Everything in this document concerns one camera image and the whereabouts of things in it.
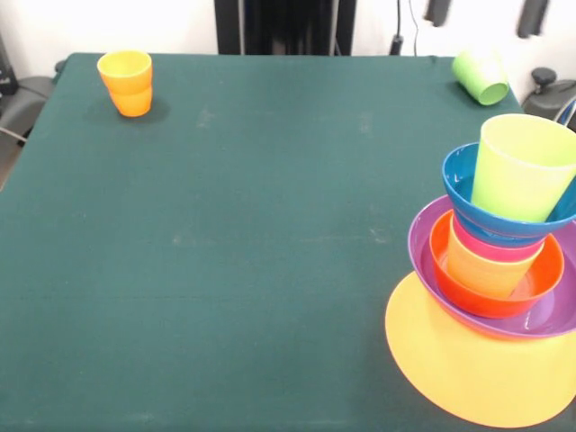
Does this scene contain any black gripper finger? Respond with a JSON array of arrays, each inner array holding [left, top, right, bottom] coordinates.
[[423, 0, 453, 28], [516, 0, 551, 40]]

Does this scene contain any light green cup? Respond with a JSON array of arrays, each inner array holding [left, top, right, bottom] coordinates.
[[470, 112, 576, 224]]

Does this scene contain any blue bowl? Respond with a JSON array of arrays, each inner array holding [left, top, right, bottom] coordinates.
[[441, 142, 576, 248]]

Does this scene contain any red cup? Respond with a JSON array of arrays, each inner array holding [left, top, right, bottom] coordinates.
[[451, 214, 546, 265]]

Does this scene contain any purple bowl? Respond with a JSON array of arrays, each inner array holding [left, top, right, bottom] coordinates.
[[407, 193, 576, 339]]

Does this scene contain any yellow cup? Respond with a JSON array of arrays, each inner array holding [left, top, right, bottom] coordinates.
[[446, 227, 546, 301]]

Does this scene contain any small orange-red bowl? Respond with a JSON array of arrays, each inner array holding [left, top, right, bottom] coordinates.
[[429, 209, 566, 320]]

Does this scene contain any large orange bowl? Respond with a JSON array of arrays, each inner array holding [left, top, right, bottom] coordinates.
[[384, 269, 576, 428]]

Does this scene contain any black office chair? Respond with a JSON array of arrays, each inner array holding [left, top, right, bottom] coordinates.
[[524, 67, 576, 125], [0, 35, 56, 145]]

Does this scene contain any orange cup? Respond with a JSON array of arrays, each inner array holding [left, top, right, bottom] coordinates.
[[110, 85, 153, 119], [96, 49, 153, 95]]

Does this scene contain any dark green tablecloth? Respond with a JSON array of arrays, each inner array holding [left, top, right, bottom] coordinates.
[[0, 52, 576, 432]]

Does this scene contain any black cable with plug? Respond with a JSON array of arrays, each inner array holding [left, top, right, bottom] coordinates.
[[389, 0, 405, 58]]

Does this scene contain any tangle of floor cables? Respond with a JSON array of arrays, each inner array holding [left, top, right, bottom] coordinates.
[[555, 96, 576, 134]]

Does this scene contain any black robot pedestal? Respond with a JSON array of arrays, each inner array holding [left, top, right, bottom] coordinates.
[[214, 0, 356, 56]]

